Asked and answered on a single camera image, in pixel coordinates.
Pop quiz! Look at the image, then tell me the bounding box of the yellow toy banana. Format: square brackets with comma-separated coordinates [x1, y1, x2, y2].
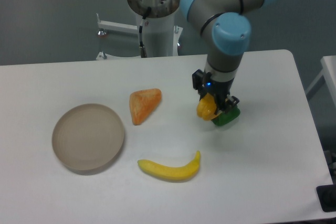
[138, 151, 201, 182]

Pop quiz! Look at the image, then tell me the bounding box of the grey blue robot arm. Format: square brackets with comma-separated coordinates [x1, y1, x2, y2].
[127, 0, 274, 120]

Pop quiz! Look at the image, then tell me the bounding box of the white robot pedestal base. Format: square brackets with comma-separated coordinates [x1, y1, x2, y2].
[96, 0, 183, 58]

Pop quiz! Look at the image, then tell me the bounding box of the orange toy bread slice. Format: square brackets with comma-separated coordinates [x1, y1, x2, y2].
[129, 88, 162, 125]

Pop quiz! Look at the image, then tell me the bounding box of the yellow toy pepper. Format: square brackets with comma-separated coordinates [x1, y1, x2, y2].
[196, 93, 221, 121]

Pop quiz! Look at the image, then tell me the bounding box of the beige round plate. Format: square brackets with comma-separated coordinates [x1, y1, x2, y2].
[51, 103, 125, 172]

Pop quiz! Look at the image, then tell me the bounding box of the black device at edge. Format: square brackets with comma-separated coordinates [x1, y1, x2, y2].
[316, 184, 336, 212]

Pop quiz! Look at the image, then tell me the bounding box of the white side table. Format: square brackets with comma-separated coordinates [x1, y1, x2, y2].
[305, 55, 335, 103]

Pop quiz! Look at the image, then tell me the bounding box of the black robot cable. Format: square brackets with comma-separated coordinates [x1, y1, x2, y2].
[138, 6, 152, 58]

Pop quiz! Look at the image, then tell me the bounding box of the green toy pepper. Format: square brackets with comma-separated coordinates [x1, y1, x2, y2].
[211, 106, 240, 126]

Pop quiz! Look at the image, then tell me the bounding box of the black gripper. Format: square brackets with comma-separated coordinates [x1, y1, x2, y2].
[192, 69, 240, 114]

